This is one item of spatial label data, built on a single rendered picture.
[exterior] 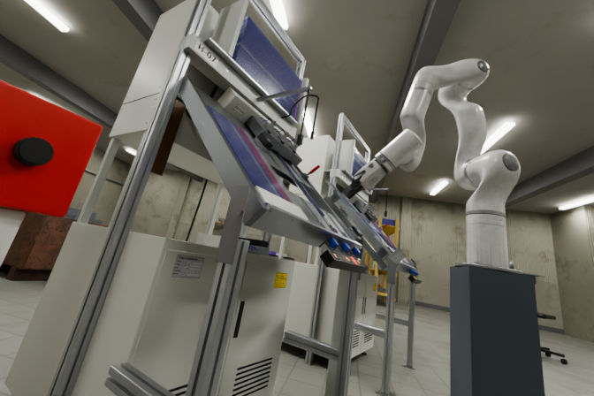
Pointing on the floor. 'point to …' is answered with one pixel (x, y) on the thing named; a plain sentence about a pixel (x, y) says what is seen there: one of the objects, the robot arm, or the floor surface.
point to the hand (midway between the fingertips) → (349, 192)
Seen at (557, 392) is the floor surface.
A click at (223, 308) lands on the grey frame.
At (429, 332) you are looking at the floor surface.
